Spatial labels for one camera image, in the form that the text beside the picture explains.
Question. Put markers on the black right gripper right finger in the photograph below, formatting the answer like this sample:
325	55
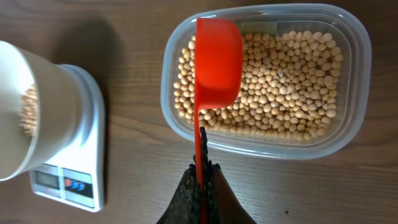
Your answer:
221	204

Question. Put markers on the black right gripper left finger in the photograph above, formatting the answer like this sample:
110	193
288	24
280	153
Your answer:
184	207

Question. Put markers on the red plastic measuring scoop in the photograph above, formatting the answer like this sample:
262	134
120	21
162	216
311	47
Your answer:
218	66

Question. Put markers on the white digital kitchen scale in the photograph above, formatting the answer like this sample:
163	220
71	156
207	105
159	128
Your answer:
74	175

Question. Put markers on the cream plastic bowl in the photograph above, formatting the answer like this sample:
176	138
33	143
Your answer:
59	109

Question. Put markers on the soybeans in bowl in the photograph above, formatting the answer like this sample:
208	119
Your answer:
28	113

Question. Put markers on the clear container of soybeans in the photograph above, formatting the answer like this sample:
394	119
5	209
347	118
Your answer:
305	82

